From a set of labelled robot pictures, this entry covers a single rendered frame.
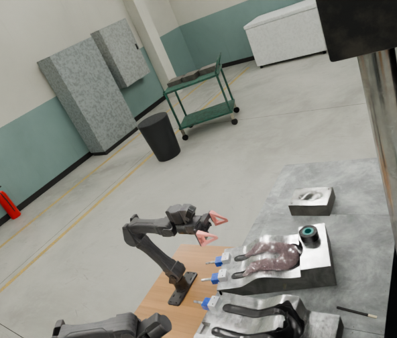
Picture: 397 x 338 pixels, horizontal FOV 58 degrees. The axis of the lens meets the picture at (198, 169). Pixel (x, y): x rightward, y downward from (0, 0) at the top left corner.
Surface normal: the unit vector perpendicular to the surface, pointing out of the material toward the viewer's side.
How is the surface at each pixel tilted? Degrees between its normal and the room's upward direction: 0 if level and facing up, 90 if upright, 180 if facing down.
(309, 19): 90
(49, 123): 90
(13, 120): 90
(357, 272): 0
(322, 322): 0
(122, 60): 90
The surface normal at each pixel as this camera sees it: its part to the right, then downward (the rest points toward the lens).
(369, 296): -0.38, -0.82
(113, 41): 0.77, -0.03
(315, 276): -0.20, 0.52
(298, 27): -0.52, 0.57
